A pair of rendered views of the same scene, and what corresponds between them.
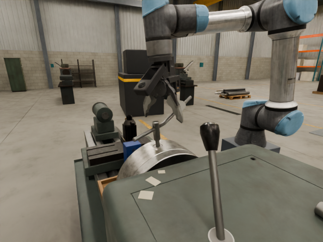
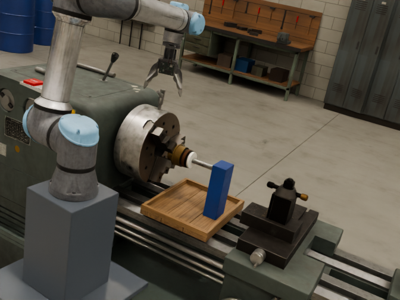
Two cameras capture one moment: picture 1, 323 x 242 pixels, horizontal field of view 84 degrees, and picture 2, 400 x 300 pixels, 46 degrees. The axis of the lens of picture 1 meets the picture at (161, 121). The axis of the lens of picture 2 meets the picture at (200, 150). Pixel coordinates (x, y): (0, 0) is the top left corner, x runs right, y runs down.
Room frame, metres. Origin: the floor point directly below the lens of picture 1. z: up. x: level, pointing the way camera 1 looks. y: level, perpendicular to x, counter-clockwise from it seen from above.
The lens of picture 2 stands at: (2.13, -0.99, 1.82)
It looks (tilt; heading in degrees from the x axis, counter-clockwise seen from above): 21 degrees down; 142
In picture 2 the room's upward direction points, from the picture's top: 11 degrees clockwise
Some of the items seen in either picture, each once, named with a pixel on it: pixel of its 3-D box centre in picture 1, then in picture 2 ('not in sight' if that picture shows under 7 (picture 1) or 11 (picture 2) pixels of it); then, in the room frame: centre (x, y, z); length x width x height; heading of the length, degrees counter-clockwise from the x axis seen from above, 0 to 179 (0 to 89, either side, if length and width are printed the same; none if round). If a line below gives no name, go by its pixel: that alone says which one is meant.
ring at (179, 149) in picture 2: not in sight; (180, 155); (0.68, 0.06, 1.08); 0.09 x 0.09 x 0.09; 27
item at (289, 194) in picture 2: (129, 121); (287, 190); (1.14, 0.21, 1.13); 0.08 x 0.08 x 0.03
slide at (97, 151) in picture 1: (121, 149); (280, 229); (1.11, 0.27, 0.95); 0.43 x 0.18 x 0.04; 117
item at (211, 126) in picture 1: (210, 136); (114, 58); (0.27, -0.08, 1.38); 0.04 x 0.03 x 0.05; 27
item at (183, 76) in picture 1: (177, 81); not in sight; (7.87, -0.69, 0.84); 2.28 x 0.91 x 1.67; 27
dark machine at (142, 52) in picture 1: (139, 81); not in sight; (6.25, 0.76, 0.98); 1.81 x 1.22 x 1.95; 18
